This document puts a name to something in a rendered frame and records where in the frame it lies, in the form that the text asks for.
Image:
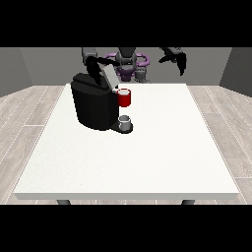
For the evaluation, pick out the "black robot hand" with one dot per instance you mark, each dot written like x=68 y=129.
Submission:
x=181 y=62
x=94 y=67

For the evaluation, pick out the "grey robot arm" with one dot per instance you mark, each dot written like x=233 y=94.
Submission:
x=89 y=52
x=176 y=49

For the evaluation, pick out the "pale grey machine lid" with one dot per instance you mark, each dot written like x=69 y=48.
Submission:
x=110 y=76

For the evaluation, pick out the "black coffee machine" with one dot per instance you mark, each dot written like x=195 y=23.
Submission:
x=93 y=105

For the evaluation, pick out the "small grey coffee pod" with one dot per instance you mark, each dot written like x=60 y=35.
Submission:
x=141 y=75

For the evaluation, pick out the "red pod holder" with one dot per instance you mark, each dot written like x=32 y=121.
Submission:
x=124 y=98

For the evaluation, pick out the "grey robot trunk purple rings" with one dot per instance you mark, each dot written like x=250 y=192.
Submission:
x=126 y=55

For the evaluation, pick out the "small grey cup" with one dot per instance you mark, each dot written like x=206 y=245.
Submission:
x=125 y=123

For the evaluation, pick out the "dark table leg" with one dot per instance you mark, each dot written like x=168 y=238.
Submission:
x=63 y=201

